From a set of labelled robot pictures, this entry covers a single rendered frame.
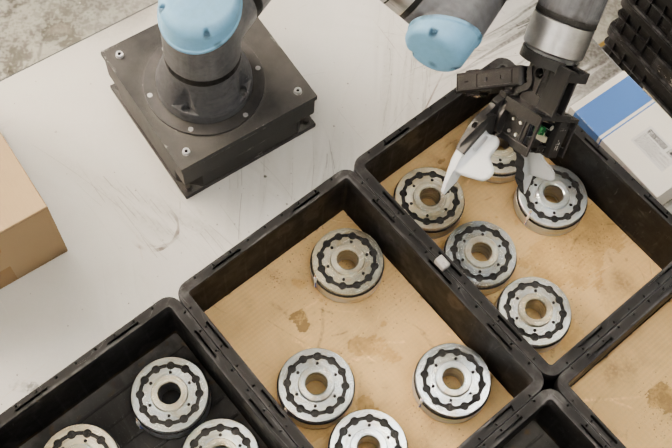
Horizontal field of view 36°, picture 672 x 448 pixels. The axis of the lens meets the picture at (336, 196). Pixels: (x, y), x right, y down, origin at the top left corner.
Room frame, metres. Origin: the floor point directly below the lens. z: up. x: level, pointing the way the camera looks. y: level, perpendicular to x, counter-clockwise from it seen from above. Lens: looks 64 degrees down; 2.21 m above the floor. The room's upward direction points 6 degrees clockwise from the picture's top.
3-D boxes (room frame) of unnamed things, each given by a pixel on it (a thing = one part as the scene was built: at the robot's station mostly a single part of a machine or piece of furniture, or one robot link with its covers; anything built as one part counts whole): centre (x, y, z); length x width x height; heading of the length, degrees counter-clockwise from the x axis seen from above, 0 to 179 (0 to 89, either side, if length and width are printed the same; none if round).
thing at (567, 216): (0.70, -0.31, 0.86); 0.10 x 0.10 x 0.01
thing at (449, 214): (0.68, -0.13, 0.86); 0.10 x 0.10 x 0.01
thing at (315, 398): (0.39, 0.00, 0.86); 0.05 x 0.05 x 0.01
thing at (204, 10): (0.88, 0.21, 0.97); 0.13 x 0.12 x 0.14; 154
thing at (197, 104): (0.87, 0.22, 0.85); 0.15 x 0.15 x 0.10
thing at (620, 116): (0.87, -0.47, 0.75); 0.20 x 0.12 x 0.09; 42
